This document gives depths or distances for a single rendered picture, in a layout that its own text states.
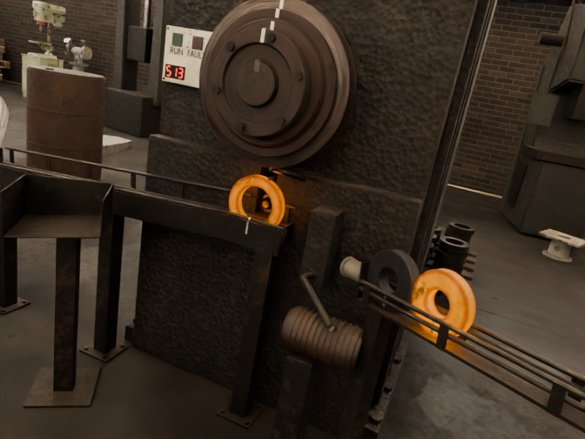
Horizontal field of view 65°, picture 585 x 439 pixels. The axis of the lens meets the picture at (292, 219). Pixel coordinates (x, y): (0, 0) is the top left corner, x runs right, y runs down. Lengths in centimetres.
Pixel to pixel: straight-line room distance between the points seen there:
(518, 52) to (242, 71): 631
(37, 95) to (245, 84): 299
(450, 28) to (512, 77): 597
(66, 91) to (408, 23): 308
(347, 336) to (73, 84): 324
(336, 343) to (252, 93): 70
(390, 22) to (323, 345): 91
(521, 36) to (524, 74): 51
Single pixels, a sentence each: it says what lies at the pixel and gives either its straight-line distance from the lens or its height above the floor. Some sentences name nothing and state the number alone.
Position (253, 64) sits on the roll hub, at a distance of 128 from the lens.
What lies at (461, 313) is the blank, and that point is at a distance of 106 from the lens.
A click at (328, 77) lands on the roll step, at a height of 116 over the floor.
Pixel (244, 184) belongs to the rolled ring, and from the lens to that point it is 144.
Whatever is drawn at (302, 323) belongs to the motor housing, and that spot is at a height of 51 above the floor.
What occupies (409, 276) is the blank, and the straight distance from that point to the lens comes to 114.
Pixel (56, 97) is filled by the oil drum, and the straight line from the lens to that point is 406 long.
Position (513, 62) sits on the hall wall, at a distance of 736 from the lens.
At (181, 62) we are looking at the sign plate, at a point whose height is 113.
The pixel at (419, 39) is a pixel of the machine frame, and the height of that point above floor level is 131.
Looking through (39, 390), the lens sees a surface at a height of 1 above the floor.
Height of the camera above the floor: 115
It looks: 17 degrees down
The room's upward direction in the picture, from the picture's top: 10 degrees clockwise
